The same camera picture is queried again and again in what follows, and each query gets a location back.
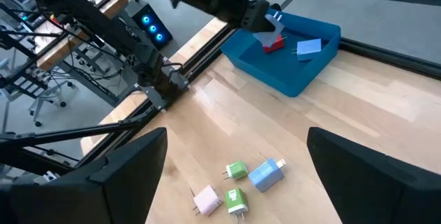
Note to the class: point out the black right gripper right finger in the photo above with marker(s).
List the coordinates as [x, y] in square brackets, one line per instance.
[379, 193]

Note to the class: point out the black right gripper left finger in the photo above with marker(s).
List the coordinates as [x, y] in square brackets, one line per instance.
[86, 200]

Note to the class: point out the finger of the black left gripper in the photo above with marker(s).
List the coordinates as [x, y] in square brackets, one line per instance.
[258, 13]

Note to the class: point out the periwinkle wall charger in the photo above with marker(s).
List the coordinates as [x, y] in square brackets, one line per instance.
[267, 37]
[309, 49]

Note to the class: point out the red wall charger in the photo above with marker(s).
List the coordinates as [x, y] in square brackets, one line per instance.
[275, 46]

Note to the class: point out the periwinkle charger with USB plug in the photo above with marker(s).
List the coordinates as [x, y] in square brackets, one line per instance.
[265, 177]

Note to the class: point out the pink wall charger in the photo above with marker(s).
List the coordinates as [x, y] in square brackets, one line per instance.
[207, 200]

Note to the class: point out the plain green wall charger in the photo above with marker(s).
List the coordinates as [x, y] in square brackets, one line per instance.
[237, 170]

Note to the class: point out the green charger with white print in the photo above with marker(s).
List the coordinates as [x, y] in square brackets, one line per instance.
[236, 200]

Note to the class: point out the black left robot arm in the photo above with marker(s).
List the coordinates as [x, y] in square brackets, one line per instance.
[151, 69]

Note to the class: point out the office chair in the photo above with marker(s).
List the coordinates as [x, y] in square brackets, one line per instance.
[44, 101]

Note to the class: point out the blue plastic bin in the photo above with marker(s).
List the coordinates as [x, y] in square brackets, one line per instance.
[275, 76]

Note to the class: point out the computer tower with blue lights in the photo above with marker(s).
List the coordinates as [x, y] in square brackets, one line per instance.
[151, 27]

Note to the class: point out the wooden top desk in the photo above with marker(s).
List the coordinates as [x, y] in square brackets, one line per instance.
[58, 53]
[110, 5]

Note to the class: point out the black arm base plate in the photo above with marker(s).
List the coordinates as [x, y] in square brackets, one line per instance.
[158, 98]

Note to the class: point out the black aluminium table frame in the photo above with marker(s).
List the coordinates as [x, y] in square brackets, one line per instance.
[396, 59]

